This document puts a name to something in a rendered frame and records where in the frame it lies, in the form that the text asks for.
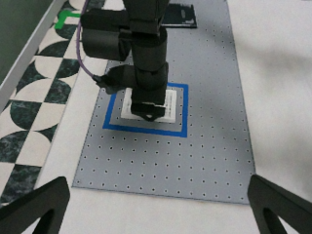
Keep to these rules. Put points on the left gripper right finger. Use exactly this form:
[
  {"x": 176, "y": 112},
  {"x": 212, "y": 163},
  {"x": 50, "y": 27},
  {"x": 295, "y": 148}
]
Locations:
[{"x": 271, "y": 202}]

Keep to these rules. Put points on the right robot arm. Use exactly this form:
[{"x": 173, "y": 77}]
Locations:
[{"x": 111, "y": 34}]

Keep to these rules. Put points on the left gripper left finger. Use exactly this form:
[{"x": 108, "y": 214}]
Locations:
[{"x": 47, "y": 202}]

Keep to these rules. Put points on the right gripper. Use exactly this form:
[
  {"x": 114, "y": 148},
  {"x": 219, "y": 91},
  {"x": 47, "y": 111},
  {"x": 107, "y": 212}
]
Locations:
[{"x": 146, "y": 87}]

